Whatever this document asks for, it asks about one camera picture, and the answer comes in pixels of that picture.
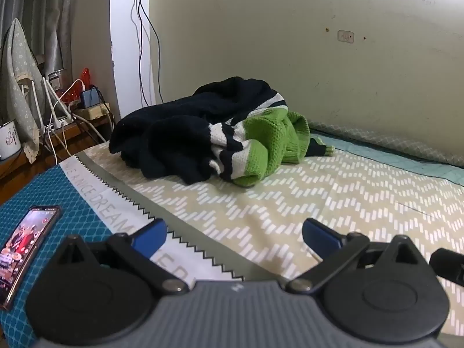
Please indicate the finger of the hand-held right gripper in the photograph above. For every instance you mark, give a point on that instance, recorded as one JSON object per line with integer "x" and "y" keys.
{"x": 447, "y": 265}

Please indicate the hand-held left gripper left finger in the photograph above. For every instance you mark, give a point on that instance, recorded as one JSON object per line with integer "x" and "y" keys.
{"x": 149, "y": 235}

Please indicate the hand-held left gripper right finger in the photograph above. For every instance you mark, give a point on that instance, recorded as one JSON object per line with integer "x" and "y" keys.
{"x": 319, "y": 237}

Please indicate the navy white green knit sweater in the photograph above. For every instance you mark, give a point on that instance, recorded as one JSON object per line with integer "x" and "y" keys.
{"x": 174, "y": 134}

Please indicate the beige and teal patterned bedsheet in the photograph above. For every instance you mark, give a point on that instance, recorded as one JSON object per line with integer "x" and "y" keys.
{"x": 290, "y": 195}

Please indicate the smartphone with lit screen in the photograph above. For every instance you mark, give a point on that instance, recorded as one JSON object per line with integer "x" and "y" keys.
{"x": 25, "y": 246}

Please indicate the beige power strip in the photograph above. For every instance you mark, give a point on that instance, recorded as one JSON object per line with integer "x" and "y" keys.
{"x": 92, "y": 111}

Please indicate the blue charger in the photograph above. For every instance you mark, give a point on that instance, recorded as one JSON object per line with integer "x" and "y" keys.
{"x": 89, "y": 97}

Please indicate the white router with antennas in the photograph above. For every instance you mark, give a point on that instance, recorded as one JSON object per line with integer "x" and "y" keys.
{"x": 50, "y": 105}

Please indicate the red plastic object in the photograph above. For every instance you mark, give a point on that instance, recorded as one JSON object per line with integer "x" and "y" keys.
{"x": 81, "y": 79}

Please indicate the white enamel mug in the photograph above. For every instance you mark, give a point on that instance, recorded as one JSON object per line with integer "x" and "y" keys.
{"x": 9, "y": 139}

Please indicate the grey floral cloth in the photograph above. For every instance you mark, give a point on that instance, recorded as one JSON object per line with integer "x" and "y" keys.
{"x": 18, "y": 79}

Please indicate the grey curtain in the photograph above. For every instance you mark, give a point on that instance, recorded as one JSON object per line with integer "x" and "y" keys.
{"x": 43, "y": 11}

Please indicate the white wall socket plate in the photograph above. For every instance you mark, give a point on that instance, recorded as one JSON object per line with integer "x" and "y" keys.
{"x": 345, "y": 36}

